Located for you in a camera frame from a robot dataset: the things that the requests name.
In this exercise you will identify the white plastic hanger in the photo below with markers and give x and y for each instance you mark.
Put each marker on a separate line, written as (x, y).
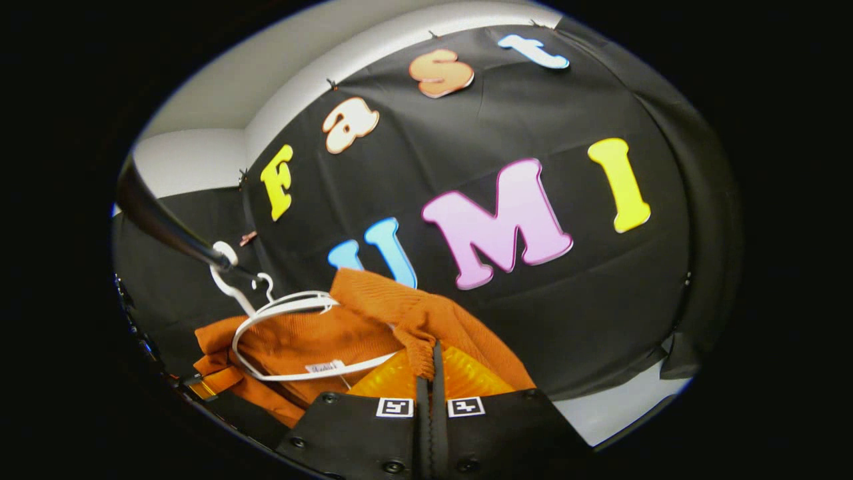
(223, 283)
(293, 302)

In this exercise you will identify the copper binder clip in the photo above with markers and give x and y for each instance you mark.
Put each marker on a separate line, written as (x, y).
(248, 238)

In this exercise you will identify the black backdrop cloth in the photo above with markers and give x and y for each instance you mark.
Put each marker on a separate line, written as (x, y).
(566, 320)

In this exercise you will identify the black metal clothes rack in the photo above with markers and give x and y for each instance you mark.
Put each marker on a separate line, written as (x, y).
(160, 223)

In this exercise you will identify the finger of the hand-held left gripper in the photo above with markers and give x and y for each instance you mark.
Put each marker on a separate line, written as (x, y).
(253, 416)

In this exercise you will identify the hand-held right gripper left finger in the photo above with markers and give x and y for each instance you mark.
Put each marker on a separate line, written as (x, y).
(360, 433)

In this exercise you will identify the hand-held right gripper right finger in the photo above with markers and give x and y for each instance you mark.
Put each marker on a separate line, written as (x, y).
(440, 433)

